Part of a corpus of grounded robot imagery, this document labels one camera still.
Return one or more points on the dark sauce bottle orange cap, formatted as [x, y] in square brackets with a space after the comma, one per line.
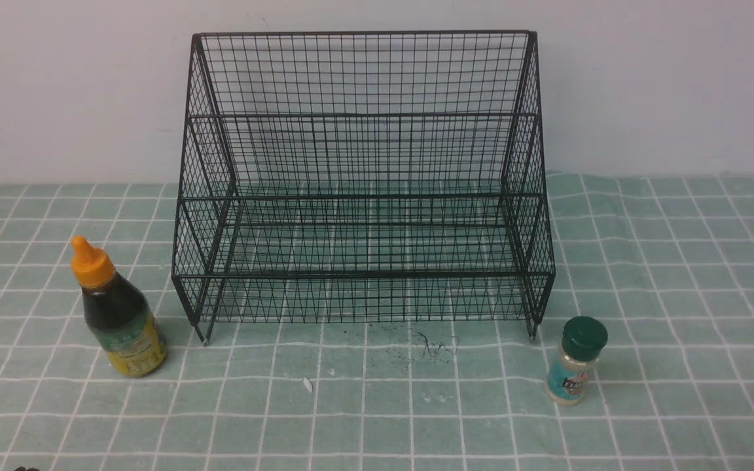
[117, 313]

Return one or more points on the seasoning jar green cap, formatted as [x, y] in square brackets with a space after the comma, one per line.
[583, 340]

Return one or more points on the green checked tablecloth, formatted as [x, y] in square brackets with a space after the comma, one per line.
[666, 264]

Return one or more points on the black wire mesh rack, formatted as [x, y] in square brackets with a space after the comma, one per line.
[364, 177]

